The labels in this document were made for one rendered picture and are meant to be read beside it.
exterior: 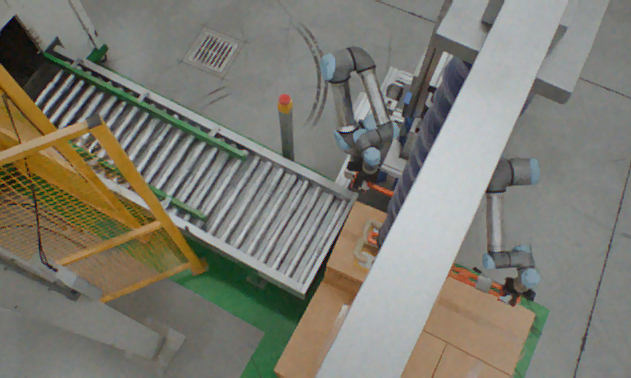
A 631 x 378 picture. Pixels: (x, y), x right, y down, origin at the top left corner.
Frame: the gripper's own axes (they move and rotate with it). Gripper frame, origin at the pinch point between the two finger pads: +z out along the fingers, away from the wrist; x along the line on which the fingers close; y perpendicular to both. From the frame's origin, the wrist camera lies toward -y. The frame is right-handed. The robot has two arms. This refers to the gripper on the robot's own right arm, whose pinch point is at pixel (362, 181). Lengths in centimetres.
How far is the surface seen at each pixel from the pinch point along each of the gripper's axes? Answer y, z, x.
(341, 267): 7.6, 13.2, -43.8
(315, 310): 2, 53, -63
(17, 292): -82, -90, -122
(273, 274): -28, 48, -55
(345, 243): 4.5, 13.3, -31.0
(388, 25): -41, 108, 184
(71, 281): -77, -69, -111
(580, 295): 163, 108, 29
